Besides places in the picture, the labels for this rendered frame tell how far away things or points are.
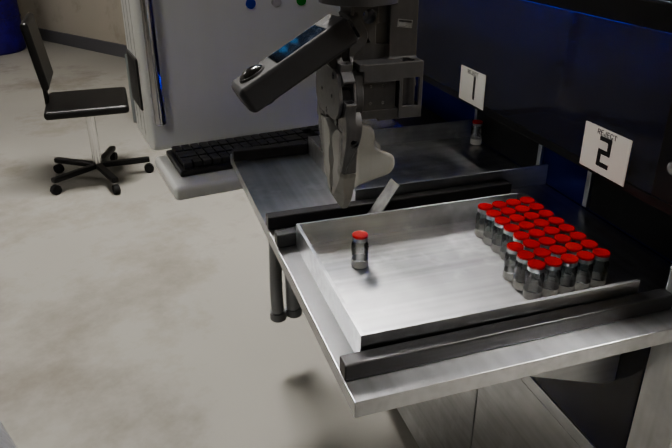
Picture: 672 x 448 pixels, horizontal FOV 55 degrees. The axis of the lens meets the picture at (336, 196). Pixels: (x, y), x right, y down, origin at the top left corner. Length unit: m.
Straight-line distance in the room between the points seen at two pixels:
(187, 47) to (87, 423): 1.09
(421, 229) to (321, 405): 1.08
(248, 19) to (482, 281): 0.88
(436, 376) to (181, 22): 1.00
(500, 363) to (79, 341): 1.80
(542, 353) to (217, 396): 1.39
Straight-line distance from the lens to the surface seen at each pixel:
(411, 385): 0.66
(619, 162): 0.87
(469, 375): 0.68
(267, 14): 1.50
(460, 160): 1.19
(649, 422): 0.94
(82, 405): 2.07
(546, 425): 1.14
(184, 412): 1.96
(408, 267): 0.84
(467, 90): 1.16
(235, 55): 1.49
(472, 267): 0.85
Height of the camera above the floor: 1.31
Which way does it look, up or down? 24 degrees down
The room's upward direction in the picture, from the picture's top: straight up
